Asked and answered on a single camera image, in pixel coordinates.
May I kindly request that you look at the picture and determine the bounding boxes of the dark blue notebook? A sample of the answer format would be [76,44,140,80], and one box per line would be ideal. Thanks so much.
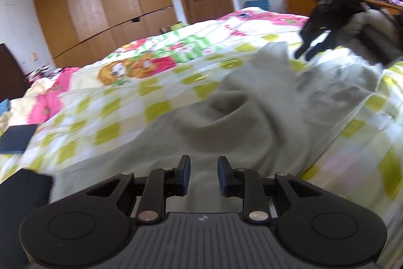
[0,124,39,154]

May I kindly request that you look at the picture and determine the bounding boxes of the grey pants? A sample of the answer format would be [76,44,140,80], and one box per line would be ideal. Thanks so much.
[49,42,383,216]

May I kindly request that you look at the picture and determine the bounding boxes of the wooden desk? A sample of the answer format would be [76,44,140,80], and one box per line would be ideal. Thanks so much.
[284,0,403,17]

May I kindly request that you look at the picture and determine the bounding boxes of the blue box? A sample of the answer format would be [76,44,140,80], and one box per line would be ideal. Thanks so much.
[245,0,271,9]

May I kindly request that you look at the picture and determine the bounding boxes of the black and white bag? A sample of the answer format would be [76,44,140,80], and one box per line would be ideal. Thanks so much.
[29,65,55,80]

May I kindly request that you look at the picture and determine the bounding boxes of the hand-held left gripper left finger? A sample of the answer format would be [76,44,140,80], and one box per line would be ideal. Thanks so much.
[85,155,191,224]

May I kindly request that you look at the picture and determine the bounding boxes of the person's right forearm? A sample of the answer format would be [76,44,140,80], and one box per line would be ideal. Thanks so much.
[342,8,403,67]

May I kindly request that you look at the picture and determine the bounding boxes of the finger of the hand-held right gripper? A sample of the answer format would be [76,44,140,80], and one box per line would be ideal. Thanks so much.
[294,31,317,60]
[305,32,336,62]

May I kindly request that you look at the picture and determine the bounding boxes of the dark brown headboard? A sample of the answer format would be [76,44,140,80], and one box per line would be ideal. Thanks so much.
[0,43,30,102]

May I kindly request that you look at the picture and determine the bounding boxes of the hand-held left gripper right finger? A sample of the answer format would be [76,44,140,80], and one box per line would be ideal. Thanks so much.
[217,156,323,223]

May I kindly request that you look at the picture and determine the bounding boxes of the checkered cartoon print blanket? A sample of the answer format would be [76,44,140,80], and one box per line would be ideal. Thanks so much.
[0,6,403,269]

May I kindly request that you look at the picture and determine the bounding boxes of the black cloth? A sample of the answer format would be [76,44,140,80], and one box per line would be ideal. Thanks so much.
[0,168,53,269]

